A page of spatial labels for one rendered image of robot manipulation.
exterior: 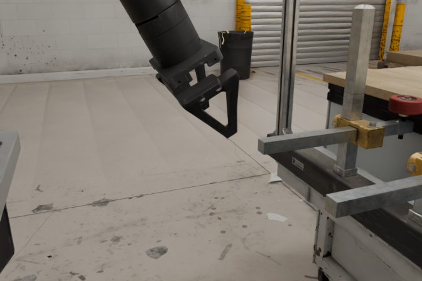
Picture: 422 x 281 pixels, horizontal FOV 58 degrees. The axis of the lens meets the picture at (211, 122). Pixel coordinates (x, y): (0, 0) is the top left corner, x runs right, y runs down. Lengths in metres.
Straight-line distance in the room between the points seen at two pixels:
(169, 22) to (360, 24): 0.64
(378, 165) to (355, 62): 0.42
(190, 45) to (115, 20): 5.81
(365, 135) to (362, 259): 0.66
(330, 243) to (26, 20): 5.37
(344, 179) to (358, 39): 0.36
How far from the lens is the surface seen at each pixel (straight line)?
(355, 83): 0.99
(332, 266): 1.63
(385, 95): 1.19
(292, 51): 1.24
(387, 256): 1.06
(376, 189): 0.72
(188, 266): 1.83
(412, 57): 7.03
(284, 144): 0.87
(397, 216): 0.93
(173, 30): 0.41
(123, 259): 1.91
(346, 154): 1.04
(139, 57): 6.32
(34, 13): 6.19
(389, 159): 1.25
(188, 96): 0.38
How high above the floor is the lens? 1.14
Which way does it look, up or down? 18 degrees down
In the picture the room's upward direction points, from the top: straight up
